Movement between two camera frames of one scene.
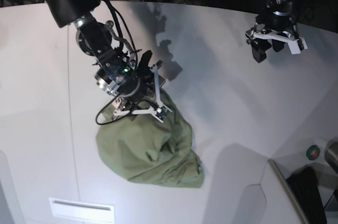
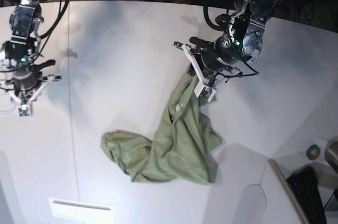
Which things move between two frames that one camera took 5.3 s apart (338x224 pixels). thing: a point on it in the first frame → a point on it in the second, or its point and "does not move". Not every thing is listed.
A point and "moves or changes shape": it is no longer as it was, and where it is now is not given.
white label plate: [81, 210] does not move
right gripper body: [276, 19] → [217, 55]
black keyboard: [304, 184] does not move
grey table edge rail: [296, 205] does not move
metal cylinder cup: [331, 155] does not move
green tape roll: [312, 152] does not move
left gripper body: [129, 82] → [26, 78]
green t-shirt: [142, 149] moves or changes shape
